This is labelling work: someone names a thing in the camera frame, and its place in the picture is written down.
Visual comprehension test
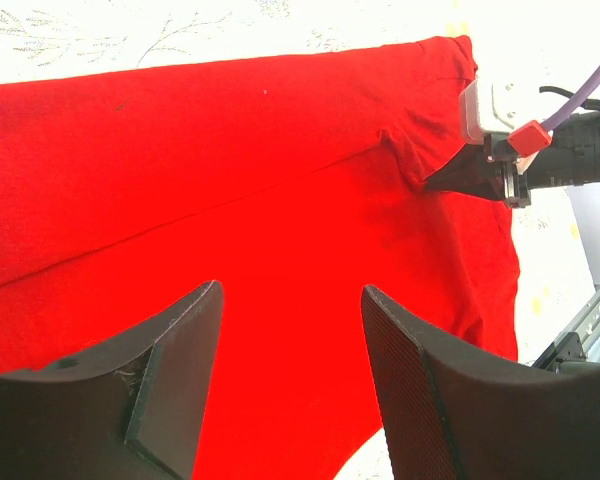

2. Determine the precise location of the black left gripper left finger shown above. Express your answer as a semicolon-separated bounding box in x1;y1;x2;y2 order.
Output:
0;281;224;479

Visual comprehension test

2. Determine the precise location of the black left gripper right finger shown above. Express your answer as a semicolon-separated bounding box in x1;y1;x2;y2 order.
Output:
361;286;600;479

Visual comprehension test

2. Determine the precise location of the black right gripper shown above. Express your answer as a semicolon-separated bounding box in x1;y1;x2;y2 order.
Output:
424;133;531;209

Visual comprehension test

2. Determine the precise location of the red t shirt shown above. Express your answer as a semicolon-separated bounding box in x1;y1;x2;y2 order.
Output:
0;36;519;479

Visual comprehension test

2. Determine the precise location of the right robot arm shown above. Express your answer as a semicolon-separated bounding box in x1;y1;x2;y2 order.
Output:
424;66;600;208

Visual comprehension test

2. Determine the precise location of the floral table mat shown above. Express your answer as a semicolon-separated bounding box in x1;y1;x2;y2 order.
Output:
0;1;600;479

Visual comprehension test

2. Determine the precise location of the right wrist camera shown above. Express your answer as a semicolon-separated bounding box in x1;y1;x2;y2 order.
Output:
458;77;581;174

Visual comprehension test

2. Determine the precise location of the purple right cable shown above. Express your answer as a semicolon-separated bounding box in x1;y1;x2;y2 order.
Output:
542;39;600;134

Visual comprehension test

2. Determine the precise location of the aluminium table frame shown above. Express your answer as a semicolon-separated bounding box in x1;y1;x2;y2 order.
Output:
531;285;600;374

